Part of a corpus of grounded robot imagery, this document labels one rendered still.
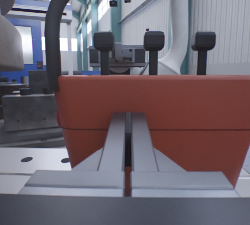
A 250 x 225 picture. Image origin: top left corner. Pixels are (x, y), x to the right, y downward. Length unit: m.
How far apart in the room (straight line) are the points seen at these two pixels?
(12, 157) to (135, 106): 0.23
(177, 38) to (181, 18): 0.06
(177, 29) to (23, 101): 0.98
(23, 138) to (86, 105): 1.25
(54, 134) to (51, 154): 1.06
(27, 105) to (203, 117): 1.16
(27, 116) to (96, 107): 1.12
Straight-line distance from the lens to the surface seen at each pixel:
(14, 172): 0.28
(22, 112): 1.27
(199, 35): 0.21
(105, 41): 0.20
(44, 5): 5.64
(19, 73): 5.58
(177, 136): 0.17
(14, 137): 1.40
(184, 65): 9.57
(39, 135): 1.38
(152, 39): 0.20
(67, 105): 0.16
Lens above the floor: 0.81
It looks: 9 degrees down
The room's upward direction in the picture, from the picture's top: straight up
